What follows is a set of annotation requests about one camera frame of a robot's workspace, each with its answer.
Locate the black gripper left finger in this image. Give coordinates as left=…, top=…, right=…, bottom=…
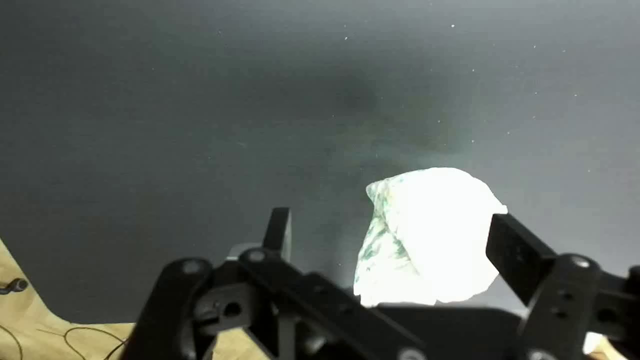
left=117, top=207, right=427, bottom=360

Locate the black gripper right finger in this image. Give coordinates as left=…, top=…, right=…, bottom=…
left=484, top=210, right=640, bottom=360

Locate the white cloth with green stains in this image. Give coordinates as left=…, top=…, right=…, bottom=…
left=352, top=166, right=510, bottom=309

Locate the small black metal tool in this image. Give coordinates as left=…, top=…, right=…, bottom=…
left=0, top=277, right=29, bottom=298

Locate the thin black cable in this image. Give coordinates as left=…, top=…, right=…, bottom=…
left=0, top=322, right=129, bottom=360

